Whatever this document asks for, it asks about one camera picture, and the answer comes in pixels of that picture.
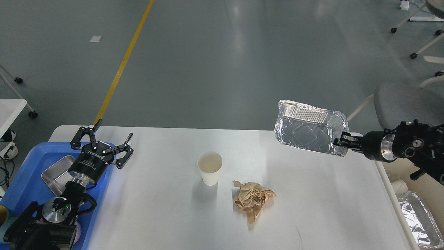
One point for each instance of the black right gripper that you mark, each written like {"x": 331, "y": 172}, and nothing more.
{"x": 375, "y": 145}

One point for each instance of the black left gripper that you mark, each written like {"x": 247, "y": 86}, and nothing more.
{"x": 90, "y": 163}

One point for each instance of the stainless steel tray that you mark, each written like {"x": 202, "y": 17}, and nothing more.
{"x": 57, "y": 175}

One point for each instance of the aluminium foil tray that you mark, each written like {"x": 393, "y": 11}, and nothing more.
{"x": 310, "y": 128}

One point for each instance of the white paper cup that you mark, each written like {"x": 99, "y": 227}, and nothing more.
{"x": 209, "y": 164}

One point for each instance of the brown paper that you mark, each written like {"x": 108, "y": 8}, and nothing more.
{"x": 251, "y": 198}

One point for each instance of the pink ribbed mug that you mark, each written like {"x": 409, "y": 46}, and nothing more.
{"x": 78, "y": 232}

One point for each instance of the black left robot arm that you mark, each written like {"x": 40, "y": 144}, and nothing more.
{"x": 52, "y": 225}

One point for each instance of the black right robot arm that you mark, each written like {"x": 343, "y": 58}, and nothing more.
{"x": 421, "y": 144}

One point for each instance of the grey office chair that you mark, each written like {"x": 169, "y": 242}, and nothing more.
{"x": 396, "y": 102}

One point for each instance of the white cup in bin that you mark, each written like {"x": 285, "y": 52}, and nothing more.
{"x": 399, "y": 187}

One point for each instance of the blue plastic tray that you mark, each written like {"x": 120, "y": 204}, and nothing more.
{"x": 28, "y": 186}

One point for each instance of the black white sneaker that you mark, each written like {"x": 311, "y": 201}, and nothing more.
{"x": 8, "y": 149}

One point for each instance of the beige plastic bin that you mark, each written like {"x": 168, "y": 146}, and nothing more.
{"x": 426, "y": 187}

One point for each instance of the white side table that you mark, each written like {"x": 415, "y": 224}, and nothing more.
{"x": 11, "y": 108}

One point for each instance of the teal ceramic mug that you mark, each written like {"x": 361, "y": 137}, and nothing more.
{"x": 6, "y": 215}

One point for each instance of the foil tray in bin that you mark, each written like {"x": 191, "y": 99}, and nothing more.
{"x": 420, "y": 221}

